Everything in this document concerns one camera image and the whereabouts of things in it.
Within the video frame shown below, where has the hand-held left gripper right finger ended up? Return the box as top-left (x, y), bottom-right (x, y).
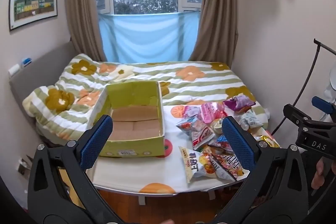
top-left (210, 116), bottom-right (309, 224)

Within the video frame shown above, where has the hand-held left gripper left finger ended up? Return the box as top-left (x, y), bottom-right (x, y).
top-left (27, 114), bottom-right (124, 224)

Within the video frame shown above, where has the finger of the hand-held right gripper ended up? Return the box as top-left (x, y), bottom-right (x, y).
top-left (283, 104), bottom-right (315, 130)
top-left (311, 96), bottom-right (336, 116)

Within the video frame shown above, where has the pale yellow snack packet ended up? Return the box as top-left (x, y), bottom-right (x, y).
top-left (210, 118), bottom-right (227, 134)

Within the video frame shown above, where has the green cardboard box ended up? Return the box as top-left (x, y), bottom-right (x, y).
top-left (87, 80), bottom-right (165, 157)

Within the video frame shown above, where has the blue shrimp snack packet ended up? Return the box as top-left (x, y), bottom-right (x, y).
top-left (175, 116), bottom-right (200, 136)

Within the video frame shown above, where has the person's right hand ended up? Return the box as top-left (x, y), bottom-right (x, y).
top-left (310, 157), bottom-right (336, 189)

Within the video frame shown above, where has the white plastic object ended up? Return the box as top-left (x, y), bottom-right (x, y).
top-left (323, 67), bottom-right (336, 121)

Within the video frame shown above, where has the grey white snack packet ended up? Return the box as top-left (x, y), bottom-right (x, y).
top-left (238, 111), bottom-right (263, 130)

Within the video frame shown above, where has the red white patterned snack packet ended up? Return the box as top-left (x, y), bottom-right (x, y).
top-left (210, 152), bottom-right (250, 182)

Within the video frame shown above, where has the gold snack packet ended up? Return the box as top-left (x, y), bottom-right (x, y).
top-left (255, 135), bottom-right (280, 149)

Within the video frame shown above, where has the purple snack packet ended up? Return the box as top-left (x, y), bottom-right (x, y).
top-left (223, 94), bottom-right (257, 113)

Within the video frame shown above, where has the bright pink snack packet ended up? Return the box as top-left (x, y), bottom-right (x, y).
top-left (200, 101), bottom-right (228, 124)

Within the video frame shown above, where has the orange snack packet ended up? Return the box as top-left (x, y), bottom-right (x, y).
top-left (199, 148), bottom-right (219, 174)

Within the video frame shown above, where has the white green-lettered snack packet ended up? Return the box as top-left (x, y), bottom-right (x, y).
top-left (179, 146), bottom-right (210, 184)

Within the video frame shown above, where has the pale pink white snack packet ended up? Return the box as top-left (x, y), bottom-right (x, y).
top-left (183, 105), bottom-right (203, 120)

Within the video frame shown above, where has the black metal bar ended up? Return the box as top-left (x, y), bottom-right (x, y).
top-left (314, 38), bottom-right (336, 54)

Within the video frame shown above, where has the striped floral quilt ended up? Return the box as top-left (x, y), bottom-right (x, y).
top-left (22, 53), bottom-right (265, 141)

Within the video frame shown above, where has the grey headboard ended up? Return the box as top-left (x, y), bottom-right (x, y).
top-left (9, 39), bottom-right (79, 115)

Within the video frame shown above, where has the light blue cloth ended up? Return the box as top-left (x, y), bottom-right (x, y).
top-left (98, 10), bottom-right (201, 63)

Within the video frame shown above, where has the brown curtain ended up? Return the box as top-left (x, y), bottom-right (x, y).
top-left (64, 0), bottom-right (116, 62)
top-left (188, 0), bottom-right (240, 69)

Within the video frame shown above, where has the black cable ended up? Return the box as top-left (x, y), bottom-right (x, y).
top-left (270, 46), bottom-right (322, 136)

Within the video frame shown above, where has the wall socket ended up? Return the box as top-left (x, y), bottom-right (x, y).
top-left (16, 156), bottom-right (34, 175)

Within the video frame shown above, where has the framed wall poster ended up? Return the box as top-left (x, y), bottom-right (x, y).
top-left (8, 0), bottom-right (58, 32)

